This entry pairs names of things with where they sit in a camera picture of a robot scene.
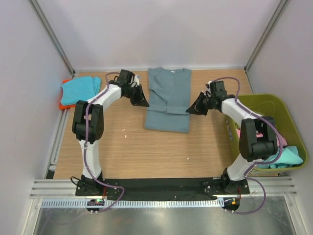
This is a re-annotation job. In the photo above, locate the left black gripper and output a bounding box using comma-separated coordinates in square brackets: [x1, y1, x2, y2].
[124, 84, 149, 108]

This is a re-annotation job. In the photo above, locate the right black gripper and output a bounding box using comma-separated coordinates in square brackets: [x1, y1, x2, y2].
[187, 92, 215, 116]

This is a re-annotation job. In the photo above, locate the grey blue t shirt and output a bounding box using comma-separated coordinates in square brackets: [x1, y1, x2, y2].
[144, 68, 192, 134]

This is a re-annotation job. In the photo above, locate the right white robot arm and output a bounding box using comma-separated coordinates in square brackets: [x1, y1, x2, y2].
[186, 79, 280, 194]

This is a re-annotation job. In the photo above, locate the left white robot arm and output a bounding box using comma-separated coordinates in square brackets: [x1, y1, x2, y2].
[72, 70, 149, 196]

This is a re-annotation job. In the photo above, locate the folded turquoise t shirt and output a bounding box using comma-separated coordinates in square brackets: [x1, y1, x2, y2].
[60, 76, 101, 106]

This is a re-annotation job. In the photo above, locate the pink t shirt in basket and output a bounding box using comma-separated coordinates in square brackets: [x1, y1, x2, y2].
[235, 123, 288, 147]

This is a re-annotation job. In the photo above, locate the olive green plastic basket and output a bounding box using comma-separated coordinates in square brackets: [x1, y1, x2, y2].
[225, 94, 307, 175]

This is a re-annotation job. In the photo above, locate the folded orange t shirt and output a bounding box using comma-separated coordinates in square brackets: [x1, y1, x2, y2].
[59, 79, 75, 110]

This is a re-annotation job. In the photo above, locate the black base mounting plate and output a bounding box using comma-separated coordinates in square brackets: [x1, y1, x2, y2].
[70, 176, 250, 210]

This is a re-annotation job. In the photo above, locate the turquoise t shirt in basket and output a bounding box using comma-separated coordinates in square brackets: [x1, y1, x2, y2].
[257, 146, 304, 169]

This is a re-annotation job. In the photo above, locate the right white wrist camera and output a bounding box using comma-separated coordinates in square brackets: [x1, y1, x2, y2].
[205, 81, 212, 95]

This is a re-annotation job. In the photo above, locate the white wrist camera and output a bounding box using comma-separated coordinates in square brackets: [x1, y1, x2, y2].
[205, 81, 212, 95]
[131, 74, 141, 87]

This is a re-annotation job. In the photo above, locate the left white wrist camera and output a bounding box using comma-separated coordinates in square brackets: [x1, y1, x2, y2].
[131, 74, 141, 87]

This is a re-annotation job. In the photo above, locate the white slotted cable duct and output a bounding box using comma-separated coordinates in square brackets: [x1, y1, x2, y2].
[41, 198, 224, 209]

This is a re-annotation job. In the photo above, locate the aluminium front frame rail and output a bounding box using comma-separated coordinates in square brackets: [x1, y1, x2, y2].
[30, 176, 297, 198]

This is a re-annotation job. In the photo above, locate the right aluminium corner post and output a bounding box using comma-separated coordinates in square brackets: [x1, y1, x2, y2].
[244, 0, 291, 73]

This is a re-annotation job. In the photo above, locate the aluminium corner post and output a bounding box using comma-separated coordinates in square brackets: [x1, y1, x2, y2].
[244, 0, 291, 73]
[28, 0, 75, 77]

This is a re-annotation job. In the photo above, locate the left aluminium corner post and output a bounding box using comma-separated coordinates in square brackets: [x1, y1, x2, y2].
[28, 0, 75, 77]

